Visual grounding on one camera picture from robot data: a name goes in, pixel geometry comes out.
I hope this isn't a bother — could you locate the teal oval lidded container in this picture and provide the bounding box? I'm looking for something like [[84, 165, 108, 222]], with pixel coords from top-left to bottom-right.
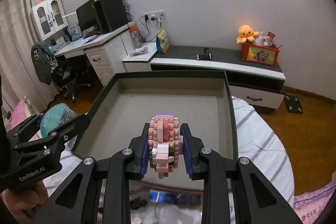
[[40, 103, 77, 138]]

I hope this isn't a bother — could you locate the pink block-built pig toy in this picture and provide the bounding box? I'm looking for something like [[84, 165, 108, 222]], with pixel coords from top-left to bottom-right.
[[147, 113, 184, 179]]

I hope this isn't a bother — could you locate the person's left hand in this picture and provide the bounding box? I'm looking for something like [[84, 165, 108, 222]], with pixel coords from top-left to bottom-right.
[[1, 181, 49, 223]]

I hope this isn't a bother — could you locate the pink blanket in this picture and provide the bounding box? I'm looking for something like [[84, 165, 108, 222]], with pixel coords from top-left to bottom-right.
[[9, 98, 39, 130]]

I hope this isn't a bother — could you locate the white striped quilted tablecloth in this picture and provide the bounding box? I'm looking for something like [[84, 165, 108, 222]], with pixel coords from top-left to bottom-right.
[[41, 96, 295, 224]]

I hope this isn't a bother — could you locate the black office chair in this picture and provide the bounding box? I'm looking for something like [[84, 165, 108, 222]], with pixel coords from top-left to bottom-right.
[[52, 55, 92, 104]]

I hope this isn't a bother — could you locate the pink black storage box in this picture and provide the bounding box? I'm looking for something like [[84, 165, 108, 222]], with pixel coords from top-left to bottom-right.
[[71, 70, 239, 192]]

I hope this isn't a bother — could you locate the beige curtain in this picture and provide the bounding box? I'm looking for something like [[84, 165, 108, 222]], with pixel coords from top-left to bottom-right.
[[1, 0, 59, 111]]

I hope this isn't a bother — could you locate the white desk with drawers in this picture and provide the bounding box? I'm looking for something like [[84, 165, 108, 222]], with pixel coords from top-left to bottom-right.
[[55, 22, 134, 86]]

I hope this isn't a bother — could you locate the black floor scale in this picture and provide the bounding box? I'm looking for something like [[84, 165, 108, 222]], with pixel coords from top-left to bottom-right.
[[284, 94, 303, 114]]

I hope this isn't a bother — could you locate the white low side cabinet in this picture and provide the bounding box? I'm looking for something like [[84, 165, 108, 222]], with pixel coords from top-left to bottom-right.
[[122, 42, 157, 72]]

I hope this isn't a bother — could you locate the low black-top tv bench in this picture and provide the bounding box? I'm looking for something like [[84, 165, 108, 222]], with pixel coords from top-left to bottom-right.
[[150, 46, 286, 111]]

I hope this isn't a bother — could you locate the white glass-door cabinet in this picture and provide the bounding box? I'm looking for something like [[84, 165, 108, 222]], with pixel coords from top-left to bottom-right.
[[31, 0, 68, 40]]

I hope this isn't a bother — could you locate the red-capped water bottle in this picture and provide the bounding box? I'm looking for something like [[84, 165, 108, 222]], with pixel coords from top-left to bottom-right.
[[129, 25, 142, 49]]

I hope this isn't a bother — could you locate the black computer monitor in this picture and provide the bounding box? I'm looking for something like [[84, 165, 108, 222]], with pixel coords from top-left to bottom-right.
[[76, 0, 101, 34]]

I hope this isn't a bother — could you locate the black desktop computer tower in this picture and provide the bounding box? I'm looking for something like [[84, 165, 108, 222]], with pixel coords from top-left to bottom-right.
[[93, 0, 129, 34]]

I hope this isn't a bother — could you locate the yellow blue snack bag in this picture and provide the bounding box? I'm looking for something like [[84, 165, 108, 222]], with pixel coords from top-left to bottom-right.
[[155, 28, 170, 54]]

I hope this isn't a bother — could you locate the small dumbbell on bench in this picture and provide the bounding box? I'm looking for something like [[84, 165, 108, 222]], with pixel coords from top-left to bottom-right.
[[197, 47, 213, 61]]

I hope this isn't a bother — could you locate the red toy storage box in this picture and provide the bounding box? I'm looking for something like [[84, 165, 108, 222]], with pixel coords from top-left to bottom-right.
[[241, 43, 280, 67]]

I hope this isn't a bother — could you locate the orange octopus plush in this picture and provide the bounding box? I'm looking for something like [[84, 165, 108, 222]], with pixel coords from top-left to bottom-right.
[[236, 24, 260, 44]]

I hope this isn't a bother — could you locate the white wall power strip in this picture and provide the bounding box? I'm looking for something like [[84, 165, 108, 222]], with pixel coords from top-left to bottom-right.
[[143, 10, 166, 20]]

